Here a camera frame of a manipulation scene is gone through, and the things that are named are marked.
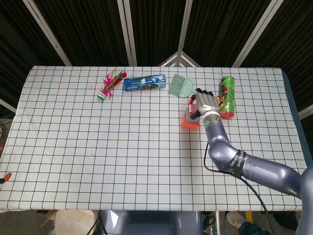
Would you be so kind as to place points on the pink feather shuttlecock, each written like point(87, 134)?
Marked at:
point(110, 83)

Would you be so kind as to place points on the dark jeans leg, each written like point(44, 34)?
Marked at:
point(252, 228)

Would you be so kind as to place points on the large orange foam cube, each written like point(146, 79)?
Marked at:
point(189, 125)

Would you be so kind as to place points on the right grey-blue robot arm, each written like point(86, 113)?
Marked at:
point(256, 166)

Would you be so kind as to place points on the mint green dustpan brush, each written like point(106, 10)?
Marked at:
point(179, 85)

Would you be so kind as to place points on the white plastic container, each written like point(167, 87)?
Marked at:
point(73, 222)

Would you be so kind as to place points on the white checkered tablecloth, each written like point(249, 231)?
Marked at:
point(97, 147)

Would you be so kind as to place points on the grey-blue robot torso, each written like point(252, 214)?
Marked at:
point(151, 222)

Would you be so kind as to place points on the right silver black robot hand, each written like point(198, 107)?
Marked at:
point(207, 102)

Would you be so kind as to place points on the black folding screen white frame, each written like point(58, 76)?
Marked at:
point(156, 31)

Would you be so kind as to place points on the small pink foam cube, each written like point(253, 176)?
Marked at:
point(193, 108)

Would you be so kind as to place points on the left black orange-tipped robot hand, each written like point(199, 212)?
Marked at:
point(6, 176)

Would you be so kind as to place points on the white sneaker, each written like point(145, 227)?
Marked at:
point(236, 219)

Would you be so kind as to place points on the blue cookie package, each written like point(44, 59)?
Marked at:
point(145, 82)

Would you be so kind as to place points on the medium blue foam cube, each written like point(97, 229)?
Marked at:
point(187, 116)

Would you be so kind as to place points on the green chips can red lid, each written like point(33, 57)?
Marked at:
point(227, 98)

